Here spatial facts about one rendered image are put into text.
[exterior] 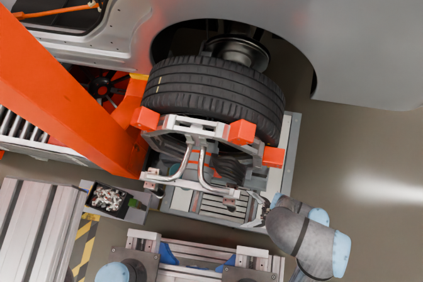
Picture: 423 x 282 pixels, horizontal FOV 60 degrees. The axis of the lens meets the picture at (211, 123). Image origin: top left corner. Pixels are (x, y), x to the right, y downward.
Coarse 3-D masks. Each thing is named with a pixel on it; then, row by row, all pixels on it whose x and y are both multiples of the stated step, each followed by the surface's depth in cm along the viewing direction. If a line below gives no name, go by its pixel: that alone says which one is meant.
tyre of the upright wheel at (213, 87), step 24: (168, 72) 150; (192, 72) 145; (216, 72) 143; (240, 72) 145; (144, 96) 159; (168, 96) 144; (192, 96) 141; (216, 96) 140; (240, 96) 142; (264, 96) 150; (264, 120) 147
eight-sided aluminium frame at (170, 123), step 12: (168, 120) 145; (180, 120) 144; (192, 120) 143; (204, 120) 143; (144, 132) 158; (156, 132) 152; (168, 132) 147; (180, 132) 145; (192, 132) 142; (204, 132) 141; (216, 132) 140; (228, 132) 142; (156, 144) 173; (168, 144) 183; (228, 144) 146; (252, 144) 152; (264, 144) 156; (180, 156) 186; (252, 156) 174; (252, 168) 172
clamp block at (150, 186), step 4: (152, 168) 156; (152, 172) 155; (156, 172) 155; (160, 172) 157; (144, 184) 154; (148, 184) 154; (152, 184) 153; (156, 184) 154; (148, 188) 153; (152, 188) 153; (156, 188) 155
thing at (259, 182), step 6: (264, 168) 232; (252, 174) 228; (258, 174) 228; (264, 174) 227; (216, 180) 231; (222, 180) 232; (228, 180) 232; (252, 180) 230; (258, 180) 229; (264, 180) 227; (246, 186) 229; (252, 186) 227; (258, 186) 228; (264, 186) 228
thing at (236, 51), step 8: (216, 40) 173; (224, 40) 169; (232, 40) 167; (240, 40) 168; (248, 40) 168; (208, 48) 177; (216, 48) 176; (224, 48) 174; (232, 48) 173; (240, 48) 171; (248, 48) 170; (256, 48) 169; (216, 56) 182; (224, 56) 177; (232, 56) 174; (240, 56) 174; (248, 56) 176; (256, 56) 174; (264, 56) 173; (248, 64) 177; (256, 64) 181; (264, 64) 180
